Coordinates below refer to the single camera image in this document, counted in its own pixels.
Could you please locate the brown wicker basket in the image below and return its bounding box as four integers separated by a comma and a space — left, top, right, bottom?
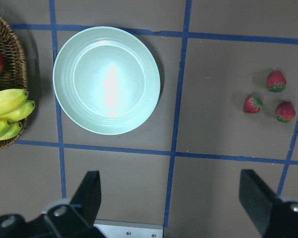
0, 16, 35, 150

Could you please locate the yellow banana bunch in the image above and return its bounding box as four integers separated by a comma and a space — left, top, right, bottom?
0, 89, 35, 141

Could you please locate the red strawberry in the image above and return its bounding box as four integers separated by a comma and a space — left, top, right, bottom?
266, 70, 287, 92
243, 96, 264, 114
276, 102, 296, 123

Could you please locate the light green plate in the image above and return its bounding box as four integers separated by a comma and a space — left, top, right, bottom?
53, 26, 161, 135

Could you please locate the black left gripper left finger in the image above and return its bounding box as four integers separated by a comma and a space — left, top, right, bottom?
0, 171, 101, 238

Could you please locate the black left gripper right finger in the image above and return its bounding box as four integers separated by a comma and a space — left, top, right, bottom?
239, 169, 298, 238

